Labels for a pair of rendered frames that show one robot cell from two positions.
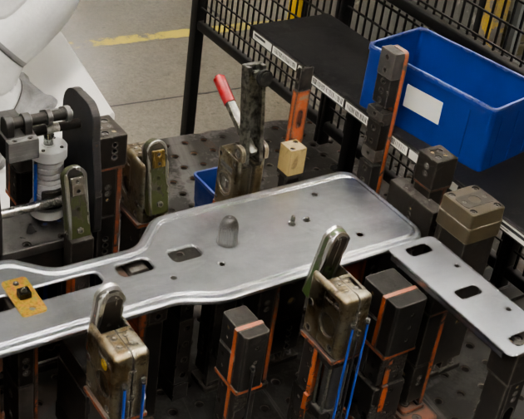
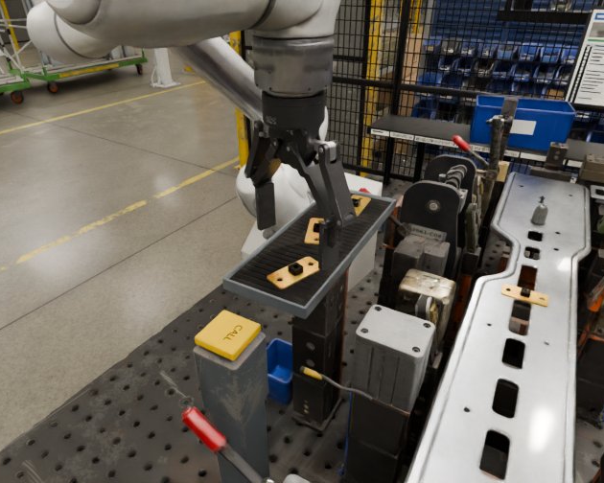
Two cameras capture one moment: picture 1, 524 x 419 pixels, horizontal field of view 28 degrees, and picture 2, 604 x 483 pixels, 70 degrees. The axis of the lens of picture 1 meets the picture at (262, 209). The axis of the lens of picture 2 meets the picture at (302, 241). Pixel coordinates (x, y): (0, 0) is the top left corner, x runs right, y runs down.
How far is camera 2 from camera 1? 128 cm
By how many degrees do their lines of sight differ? 20
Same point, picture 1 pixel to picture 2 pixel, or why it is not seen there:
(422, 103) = (520, 126)
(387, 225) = (569, 187)
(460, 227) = not seen: outside the picture
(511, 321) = not seen: outside the picture
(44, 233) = not seen: hidden behind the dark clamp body
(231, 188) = (484, 197)
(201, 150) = not seen: hidden behind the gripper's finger
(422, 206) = (562, 174)
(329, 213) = (543, 191)
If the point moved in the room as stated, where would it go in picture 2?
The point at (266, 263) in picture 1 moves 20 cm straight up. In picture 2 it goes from (570, 223) to (599, 148)
